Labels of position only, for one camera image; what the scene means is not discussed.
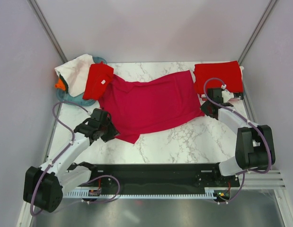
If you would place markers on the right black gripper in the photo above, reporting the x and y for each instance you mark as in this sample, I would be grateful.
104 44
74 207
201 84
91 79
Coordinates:
203 107

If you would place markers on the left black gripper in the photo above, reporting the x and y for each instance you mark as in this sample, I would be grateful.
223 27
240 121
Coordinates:
113 131

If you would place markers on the magenta polo shirt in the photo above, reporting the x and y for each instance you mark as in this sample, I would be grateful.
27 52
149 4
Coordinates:
147 107

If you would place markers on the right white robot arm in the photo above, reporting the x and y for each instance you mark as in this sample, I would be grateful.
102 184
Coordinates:
254 150

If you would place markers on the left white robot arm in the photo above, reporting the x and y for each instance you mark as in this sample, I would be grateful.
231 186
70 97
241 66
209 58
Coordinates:
45 186

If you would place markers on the folded red t shirt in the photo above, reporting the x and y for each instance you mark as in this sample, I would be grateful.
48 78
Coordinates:
228 72

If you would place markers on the red t shirt in basket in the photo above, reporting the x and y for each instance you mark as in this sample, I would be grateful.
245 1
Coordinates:
100 75

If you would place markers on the teal laundry basket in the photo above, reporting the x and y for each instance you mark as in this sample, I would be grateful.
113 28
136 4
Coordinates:
63 96

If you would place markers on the orange garment in basket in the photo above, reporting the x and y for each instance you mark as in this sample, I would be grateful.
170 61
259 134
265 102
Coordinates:
60 85

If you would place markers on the white t shirt in basket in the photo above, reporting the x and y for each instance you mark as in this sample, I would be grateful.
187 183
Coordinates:
74 74

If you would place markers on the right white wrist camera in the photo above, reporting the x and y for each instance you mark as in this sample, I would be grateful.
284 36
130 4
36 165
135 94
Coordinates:
226 94

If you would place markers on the white slotted cable duct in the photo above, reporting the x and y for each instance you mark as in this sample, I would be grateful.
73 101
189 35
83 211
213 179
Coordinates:
93 193

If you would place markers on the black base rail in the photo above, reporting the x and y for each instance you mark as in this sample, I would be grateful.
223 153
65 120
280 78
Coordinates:
165 178

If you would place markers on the right aluminium corner post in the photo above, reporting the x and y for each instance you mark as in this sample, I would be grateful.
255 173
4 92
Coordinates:
262 21

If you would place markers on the aluminium corner post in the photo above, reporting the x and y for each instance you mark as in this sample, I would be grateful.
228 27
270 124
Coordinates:
262 21
44 23

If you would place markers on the left aluminium corner post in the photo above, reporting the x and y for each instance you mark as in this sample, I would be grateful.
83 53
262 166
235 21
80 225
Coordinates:
44 23

